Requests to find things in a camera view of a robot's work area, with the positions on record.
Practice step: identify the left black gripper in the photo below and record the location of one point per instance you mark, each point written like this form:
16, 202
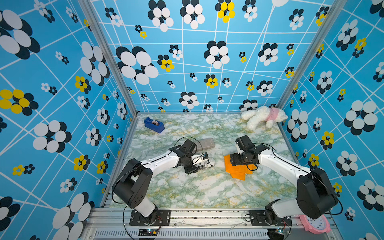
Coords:
192, 169

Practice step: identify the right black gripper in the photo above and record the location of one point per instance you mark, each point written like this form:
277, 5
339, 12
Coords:
234, 159

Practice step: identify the orange cloth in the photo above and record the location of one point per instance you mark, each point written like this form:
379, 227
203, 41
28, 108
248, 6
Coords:
238, 172

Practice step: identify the newspaper print eyeglass case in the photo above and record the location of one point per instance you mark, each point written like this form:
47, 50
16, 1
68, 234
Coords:
204, 163

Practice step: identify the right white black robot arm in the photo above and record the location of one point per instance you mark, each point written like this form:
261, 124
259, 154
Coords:
315, 194

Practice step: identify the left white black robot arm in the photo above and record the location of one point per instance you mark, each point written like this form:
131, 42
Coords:
133, 182

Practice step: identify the white plush toy pink shirt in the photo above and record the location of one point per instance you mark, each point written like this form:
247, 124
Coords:
263, 114

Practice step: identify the blue tape dispenser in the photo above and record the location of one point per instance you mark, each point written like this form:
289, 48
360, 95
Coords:
154, 125

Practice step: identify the right circuit board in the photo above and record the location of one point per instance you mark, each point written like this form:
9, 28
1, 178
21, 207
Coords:
276, 234

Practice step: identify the circuit board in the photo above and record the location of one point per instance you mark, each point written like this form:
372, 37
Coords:
148, 232
276, 234

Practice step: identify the left circuit board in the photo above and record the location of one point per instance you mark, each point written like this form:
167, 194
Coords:
148, 232

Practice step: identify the pink alarm clock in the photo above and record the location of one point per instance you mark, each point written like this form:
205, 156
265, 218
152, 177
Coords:
315, 226

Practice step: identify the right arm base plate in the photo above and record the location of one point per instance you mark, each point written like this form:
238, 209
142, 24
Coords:
255, 217

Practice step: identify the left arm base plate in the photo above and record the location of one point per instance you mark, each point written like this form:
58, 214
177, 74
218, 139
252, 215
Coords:
157, 218

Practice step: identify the aluminium front rail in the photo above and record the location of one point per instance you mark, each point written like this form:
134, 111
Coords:
195, 224

